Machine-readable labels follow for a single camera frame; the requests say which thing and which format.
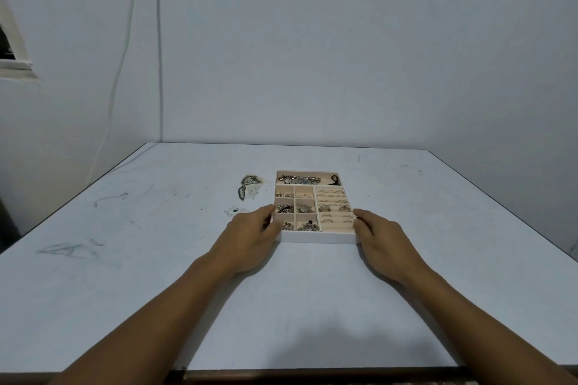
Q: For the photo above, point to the loose heap of jewelry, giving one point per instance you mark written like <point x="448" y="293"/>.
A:
<point x="249" y="185"/>

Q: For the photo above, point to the person's left thumb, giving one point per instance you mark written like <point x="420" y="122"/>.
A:
<point x="274" y="230"/>

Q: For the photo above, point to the small silver stud earrings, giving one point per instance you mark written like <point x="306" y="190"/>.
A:
<point x="287" y="226"/>

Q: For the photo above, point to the person's right forearm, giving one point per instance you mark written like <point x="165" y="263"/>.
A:
<point x="478" y="330"/>

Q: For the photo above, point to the thin gold earrings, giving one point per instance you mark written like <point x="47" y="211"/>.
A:
<point x="304" y="195"/>

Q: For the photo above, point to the person's right thumb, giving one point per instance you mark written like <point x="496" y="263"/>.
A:
<point x="360" y="231"/>

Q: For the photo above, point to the white jewelry organizer tray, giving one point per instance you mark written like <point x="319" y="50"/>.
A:
<point x="316" y="236"/>

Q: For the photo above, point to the small gold earrings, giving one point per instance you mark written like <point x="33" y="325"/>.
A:
<point x="284" y="194"/>

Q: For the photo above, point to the grey wall conduit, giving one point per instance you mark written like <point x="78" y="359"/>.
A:
<point x="159" y="60"/>

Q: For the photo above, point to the white window frame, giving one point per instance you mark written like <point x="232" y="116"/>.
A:
<point x="16" y="64"/>

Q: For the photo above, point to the person's right hand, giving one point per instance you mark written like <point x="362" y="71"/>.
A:
<point x="388" y="247"/>

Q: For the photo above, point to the person's left forearm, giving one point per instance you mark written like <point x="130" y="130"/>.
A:
<point x="149" y="330"/>

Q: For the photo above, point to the silver and black pendant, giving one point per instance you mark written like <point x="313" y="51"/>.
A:
<point x="309" y="226"/>

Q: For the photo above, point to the person's left hand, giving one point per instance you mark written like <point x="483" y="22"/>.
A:
<point x="244" y="242"/>

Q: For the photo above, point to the rows of gold rings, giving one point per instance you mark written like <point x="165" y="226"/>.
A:
<point x="334" y="206"/>

